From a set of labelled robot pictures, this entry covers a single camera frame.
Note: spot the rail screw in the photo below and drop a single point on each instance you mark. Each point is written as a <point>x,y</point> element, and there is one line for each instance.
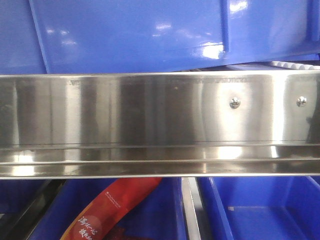
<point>234,103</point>
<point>301,101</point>

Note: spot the red snack packet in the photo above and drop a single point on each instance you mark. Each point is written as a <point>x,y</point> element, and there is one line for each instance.
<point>109,207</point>

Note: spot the lower right blue bin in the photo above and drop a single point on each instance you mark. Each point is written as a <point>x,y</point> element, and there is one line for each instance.
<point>262,208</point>

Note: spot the left rail screw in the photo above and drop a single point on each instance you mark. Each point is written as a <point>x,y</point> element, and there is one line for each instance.
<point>234,103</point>

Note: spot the large blue plastic bin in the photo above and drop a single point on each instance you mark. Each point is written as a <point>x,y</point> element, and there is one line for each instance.
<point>131,36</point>

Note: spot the black left divider bar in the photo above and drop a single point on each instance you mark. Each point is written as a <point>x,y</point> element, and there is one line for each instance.
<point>21,227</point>

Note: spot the steel shelf divider bar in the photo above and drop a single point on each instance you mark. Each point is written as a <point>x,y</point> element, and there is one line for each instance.
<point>196,219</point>

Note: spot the stainless steel shelf rail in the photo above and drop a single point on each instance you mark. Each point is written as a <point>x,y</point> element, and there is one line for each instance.
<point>171,124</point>

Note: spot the lower left blue bin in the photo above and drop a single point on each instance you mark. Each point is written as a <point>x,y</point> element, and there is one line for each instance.
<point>17,195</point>

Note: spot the lower middle blue bin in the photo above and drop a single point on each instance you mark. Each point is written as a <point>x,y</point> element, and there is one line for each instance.
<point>160,216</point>

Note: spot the white roller track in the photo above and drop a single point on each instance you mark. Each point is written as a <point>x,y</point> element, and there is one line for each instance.
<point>293,65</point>

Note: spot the right rail screw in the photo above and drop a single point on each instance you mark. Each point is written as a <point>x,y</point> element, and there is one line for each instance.
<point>301,101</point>

